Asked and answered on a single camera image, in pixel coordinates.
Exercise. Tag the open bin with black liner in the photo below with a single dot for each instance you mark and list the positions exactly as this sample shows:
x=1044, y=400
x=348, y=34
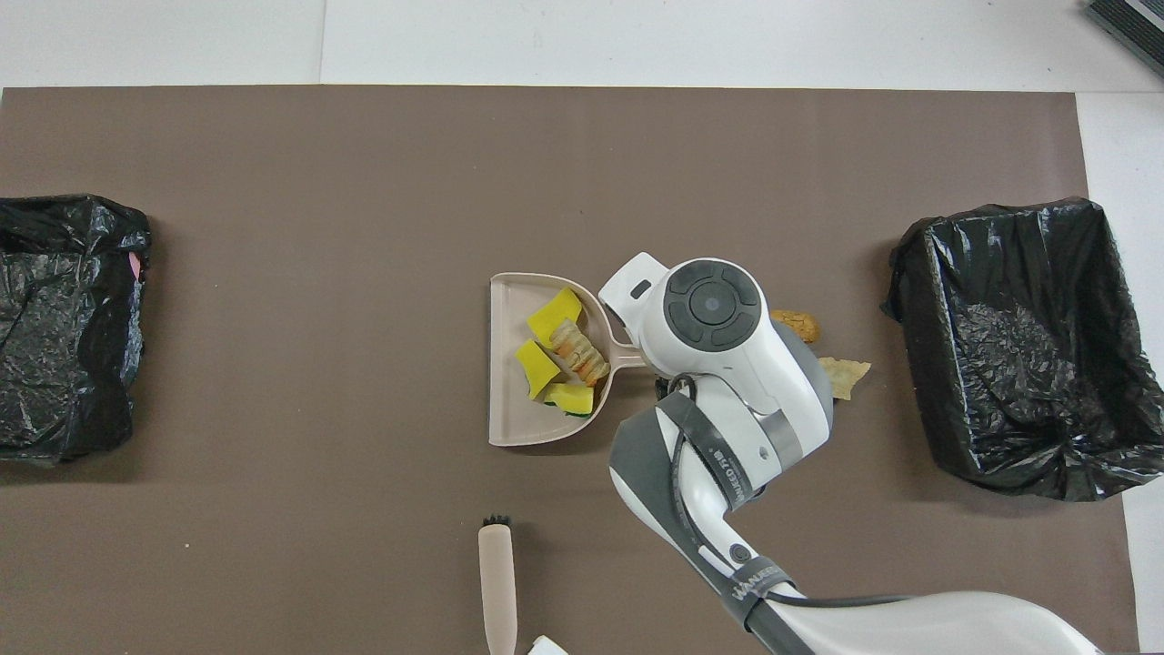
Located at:
x=964, y=382

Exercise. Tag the large yellow sponge piece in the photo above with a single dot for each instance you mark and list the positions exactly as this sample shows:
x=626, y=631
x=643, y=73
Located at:
x=550, y=317

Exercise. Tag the pink plastic dustpan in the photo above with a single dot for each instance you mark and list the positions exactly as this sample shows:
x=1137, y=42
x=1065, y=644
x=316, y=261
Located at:
x=509, y=409

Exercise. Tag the pale crumpled cracker piece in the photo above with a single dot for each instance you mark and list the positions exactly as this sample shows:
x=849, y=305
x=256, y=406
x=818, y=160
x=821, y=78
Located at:
x=847, y=375

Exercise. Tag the pink hand brush black bristles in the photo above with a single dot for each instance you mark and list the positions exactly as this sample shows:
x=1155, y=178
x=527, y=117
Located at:
x=497, y=582

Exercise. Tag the green and yellow sponge piece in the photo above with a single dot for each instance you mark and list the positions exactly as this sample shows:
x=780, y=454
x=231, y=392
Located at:
x=571, y=398

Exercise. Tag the dark ribbed device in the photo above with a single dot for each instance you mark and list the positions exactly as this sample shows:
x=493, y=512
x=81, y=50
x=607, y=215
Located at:
x=1132, y=27

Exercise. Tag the small yellow sponge piece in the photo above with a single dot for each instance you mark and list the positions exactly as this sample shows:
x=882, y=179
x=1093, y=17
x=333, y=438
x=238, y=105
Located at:
x=536, y=368

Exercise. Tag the bin covered by black bag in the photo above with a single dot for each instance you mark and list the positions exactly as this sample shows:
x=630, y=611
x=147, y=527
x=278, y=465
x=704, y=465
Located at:
x=55, y=364

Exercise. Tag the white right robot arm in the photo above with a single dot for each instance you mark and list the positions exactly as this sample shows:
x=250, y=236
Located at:
x=727, y=364

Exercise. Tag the brown paper table mat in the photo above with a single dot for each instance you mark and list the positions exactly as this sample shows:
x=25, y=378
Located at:
x=582, y=146

